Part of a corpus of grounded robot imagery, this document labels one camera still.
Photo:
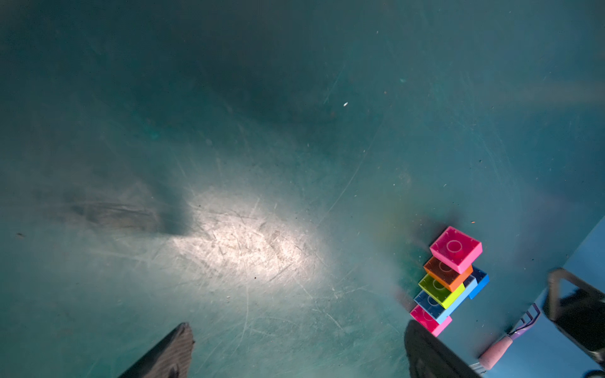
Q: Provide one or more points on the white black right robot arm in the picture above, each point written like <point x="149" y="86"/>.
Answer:
<point x="577" y="310"/>

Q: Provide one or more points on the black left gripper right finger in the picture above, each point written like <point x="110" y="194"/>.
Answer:
<point x="429" y="357"/>

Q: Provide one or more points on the light blue lego brick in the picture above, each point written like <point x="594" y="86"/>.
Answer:
<point x="435" y="310"/>

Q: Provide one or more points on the dark blue lego brick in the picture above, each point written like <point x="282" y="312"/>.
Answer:
<point x="482" y="279"/>

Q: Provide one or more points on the purple pink toy rake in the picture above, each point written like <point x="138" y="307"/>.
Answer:
<point x="496" y="351"/>

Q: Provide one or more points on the orange lego brick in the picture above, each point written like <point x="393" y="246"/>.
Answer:
<point x="445" y="275"/>

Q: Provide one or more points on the small pink lego brick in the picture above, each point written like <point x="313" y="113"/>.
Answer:
<point x="430" y="324"/>

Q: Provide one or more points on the large magenta lego brick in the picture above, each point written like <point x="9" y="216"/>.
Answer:
<point x="456" y="249"/>

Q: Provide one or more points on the lime green lego brick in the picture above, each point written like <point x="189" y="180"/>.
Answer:
<point x="439" y="292"/>

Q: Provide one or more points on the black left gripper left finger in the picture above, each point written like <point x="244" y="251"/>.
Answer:
<point x="169" y="358"/>

